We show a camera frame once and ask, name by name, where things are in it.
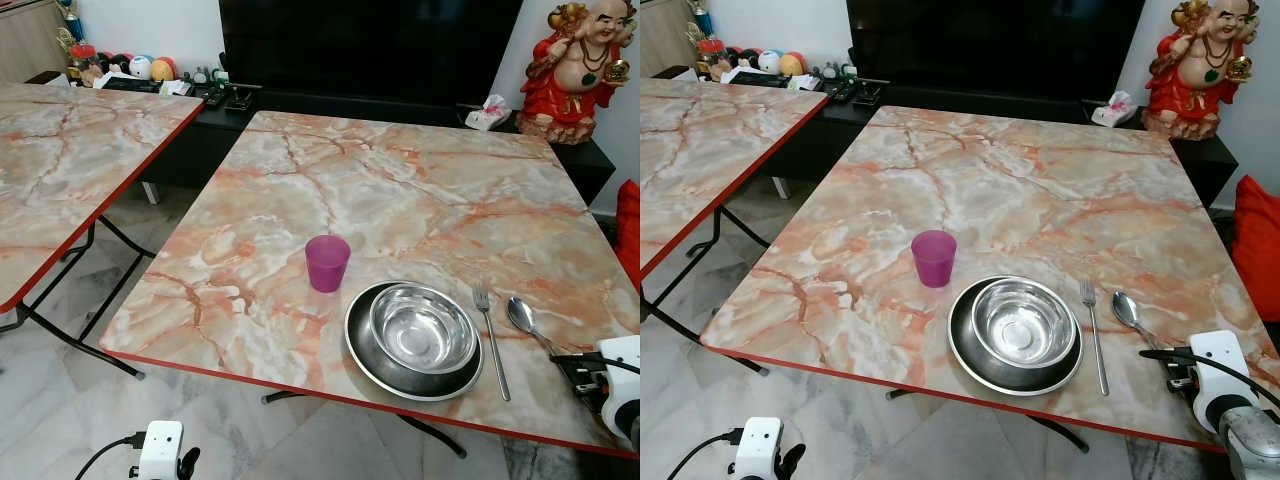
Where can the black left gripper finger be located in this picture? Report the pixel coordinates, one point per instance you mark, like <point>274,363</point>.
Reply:
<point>795,453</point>
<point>191,455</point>

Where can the steel fork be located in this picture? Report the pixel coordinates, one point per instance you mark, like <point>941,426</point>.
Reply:
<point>1094,330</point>
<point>489,330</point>

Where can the red cushion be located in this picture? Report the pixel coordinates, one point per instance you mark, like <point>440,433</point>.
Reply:
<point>1258,250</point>
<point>629,235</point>

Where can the steel bowl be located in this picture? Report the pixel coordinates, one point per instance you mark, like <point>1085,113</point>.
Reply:
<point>1023,322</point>
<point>422,330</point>

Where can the steel plate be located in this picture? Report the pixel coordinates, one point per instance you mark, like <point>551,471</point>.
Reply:
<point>1005,378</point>
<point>400,382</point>

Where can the purple plastic cup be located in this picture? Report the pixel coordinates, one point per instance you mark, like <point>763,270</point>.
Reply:
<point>327,265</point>
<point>933,260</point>

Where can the white tissue pack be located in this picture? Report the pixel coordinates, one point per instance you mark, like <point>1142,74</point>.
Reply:
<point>1113,110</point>
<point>488,115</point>

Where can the red laughing Buddha statue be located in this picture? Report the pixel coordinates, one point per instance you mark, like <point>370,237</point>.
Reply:
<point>565,90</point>
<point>1190,88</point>

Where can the red capped figurine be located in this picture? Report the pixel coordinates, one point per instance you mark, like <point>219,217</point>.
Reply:
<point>83,55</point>
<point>711,50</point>

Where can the white ball toy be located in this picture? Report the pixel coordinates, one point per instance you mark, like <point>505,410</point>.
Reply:
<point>141,67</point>
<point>768,62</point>

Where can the orange ball toy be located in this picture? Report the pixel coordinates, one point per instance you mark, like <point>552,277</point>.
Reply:
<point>165,69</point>
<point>792,64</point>

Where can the gold trophy with blue ball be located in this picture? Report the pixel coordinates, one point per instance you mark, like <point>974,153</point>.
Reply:
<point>68,25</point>
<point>700,20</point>

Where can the black television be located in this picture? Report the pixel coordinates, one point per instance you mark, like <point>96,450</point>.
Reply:
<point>995,45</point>
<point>370,45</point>

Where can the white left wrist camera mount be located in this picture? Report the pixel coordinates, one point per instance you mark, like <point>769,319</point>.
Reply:
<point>757,448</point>
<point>160,450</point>

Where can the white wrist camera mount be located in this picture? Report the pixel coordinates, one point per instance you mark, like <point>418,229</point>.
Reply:
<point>620,395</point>
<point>757,448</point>
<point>1222,375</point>
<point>160,450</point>

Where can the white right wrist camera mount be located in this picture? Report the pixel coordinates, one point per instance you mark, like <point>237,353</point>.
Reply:
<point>620,395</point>
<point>1222,375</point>

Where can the black folding table frame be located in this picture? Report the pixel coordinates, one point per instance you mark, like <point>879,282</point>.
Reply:
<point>705,335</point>
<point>75,345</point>
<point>1060,432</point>
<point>435,435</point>

